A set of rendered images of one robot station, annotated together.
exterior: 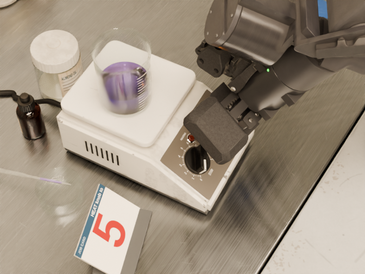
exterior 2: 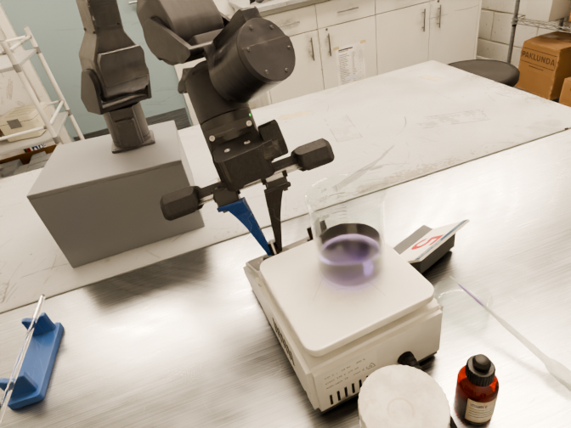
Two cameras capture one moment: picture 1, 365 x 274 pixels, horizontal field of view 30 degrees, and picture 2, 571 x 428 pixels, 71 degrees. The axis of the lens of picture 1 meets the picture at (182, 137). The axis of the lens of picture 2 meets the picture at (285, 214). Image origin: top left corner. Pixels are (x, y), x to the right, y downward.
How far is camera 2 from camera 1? 0.81 m
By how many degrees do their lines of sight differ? 82
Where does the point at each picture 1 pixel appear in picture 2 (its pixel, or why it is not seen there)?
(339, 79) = (128, 295)
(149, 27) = not seen: outside the picture
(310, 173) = (238, 240)
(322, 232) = not seen: hidden behind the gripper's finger
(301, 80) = not seen: hidden behind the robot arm
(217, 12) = (268, 54)
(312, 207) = (262, 222)
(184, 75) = (272, 266)
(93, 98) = (388, 280)
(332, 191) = (239, 226)
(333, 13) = (210, 17)
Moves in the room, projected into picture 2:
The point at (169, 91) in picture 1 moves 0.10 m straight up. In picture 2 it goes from (301, 256) to (284, 166)
